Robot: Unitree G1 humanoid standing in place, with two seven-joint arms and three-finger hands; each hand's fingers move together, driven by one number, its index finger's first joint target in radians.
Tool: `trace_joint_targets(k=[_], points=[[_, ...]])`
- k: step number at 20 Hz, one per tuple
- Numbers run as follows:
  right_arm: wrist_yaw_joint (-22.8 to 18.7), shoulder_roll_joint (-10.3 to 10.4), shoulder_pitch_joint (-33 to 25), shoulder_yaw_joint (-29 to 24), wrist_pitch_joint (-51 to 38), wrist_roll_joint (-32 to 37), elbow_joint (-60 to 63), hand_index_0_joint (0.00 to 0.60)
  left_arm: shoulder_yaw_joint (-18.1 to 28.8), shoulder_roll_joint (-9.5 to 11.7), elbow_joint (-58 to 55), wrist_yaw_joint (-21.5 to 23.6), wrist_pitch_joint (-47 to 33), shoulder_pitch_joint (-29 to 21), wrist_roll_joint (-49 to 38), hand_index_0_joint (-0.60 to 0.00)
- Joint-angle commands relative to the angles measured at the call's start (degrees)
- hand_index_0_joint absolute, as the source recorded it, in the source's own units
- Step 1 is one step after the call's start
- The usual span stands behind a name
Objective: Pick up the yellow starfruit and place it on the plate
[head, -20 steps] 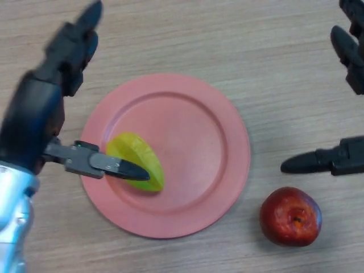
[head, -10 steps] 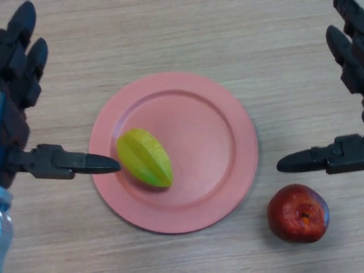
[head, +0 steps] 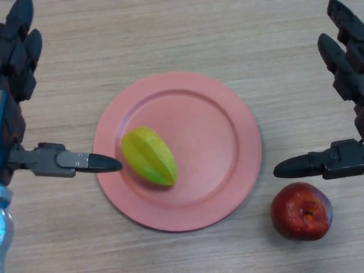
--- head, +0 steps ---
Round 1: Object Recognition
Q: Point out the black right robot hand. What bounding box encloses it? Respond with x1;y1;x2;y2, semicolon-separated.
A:
272;0;364;180

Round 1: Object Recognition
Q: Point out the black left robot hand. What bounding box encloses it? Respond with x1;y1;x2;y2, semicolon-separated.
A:
0;0;123;185

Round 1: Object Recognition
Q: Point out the yellow green starfruit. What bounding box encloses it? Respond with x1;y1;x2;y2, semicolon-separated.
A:
121;126;179;187

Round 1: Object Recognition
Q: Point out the pink round plate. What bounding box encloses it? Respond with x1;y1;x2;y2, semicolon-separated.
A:
93;71;262;233

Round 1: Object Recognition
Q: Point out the red apple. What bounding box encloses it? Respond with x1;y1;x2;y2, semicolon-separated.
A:
270;182;333;242

